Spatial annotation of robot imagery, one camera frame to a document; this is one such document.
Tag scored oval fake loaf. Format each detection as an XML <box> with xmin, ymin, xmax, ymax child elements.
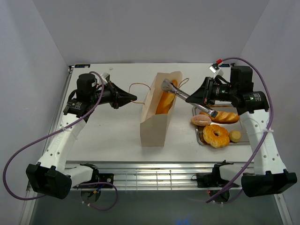
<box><xmin>200</xmin><ymin>111</ymin><xmax>240</xmax><ymax>123</ymax></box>

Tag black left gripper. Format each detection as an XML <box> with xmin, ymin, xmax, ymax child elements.
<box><xmin>90</xmin><ymin>81</ymin><xmax>137</xmax><ymax>109</ymax></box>

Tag metal baking tray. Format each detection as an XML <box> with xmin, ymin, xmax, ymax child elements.
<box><xmin>192</xmin><ymin>104</ymin><xmax>250</xmax><ymax>146</ymax></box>

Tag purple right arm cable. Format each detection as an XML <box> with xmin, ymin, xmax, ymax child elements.
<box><xmin>188</xmin><ymin>57</ymin><xmax>274</xmax><ymax>204</ymax></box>

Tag beige paper bag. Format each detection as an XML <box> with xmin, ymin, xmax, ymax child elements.
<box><xmin>132</xmin><ymin>71</ymin><xmax>187</xmax><ymax>147</ymax></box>

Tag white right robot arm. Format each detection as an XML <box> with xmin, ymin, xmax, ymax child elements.
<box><xmin>186</xmin><ymin>66</ymin><xmax>297</xmax><ymax>197</ymax></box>

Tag pink sugared fake doughnut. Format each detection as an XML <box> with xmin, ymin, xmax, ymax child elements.
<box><xmin>191</xmin><ymin>114</ymin><xmax>211</xmax><ymax>127</ymax></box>

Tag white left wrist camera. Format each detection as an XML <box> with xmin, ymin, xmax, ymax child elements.
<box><xmin>101</xmin><ymin>73</ymin><xmax>110</xmax><ymax>84</ymax></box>

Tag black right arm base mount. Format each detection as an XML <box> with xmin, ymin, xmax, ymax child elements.
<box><xmin>191</xmin><ymin>172</ymin><xmax>224</xmax><ymax>188</ymax></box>

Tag metal bread tongs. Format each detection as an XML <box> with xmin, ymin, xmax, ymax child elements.
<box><xmin>161</xmin><ymin>79</ymin><xmax>218</xmax><ymax>118</ymax></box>

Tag ring shaped fake bread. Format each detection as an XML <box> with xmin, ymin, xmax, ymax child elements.
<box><xmin>202</xmin><ymin>124</ymin><xmax>230</xmax><ymax>148</ymax></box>

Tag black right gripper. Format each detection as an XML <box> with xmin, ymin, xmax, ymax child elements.
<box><xmin>185</xmin><ymin>76</ymin><xmax>236</xmax><ymax>106</ymax></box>

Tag aluminium frame rail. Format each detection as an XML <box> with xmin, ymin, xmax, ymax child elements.
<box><xmin>27</xmin><ymin>161</ymin><xmax>282</xmax><ymax>192</ymax></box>

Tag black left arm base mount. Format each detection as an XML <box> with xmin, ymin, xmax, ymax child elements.
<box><xmin>74</xmin><ymin>173</ymin><xmax>114</xmax><ymax>189</ymax></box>

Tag small round fake bun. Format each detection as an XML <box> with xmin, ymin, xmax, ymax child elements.
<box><xmin>229</xmin><ymin>130</ymin><xmax>241</xmax><ymax>143</ymax></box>

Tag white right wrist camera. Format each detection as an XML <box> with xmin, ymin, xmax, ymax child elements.
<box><xmin>209</xmin><ymin>59</ymin><xmax>224</xmax><ymax>78</ymax></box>

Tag long baguette fake bread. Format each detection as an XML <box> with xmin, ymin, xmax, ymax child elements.
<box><xmin>155</xmin><ymin>91</ymin><xmax>175</xmax><ymax>115</ymax></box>

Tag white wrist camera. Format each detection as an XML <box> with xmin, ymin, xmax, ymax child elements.
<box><xmin>101</xmin><ymin>73</ymin><xmax>110</xmax><ymax>84</ymax></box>
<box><xmin>209</xmin><ymin>59</ymin><xmax>224</xmax><ymax>78</ymax></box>

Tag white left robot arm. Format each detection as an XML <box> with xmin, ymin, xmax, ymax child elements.
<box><xmin>26</xmin><ymin>71</ymin><xmax>137</xmax><ymax>199</ymax></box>

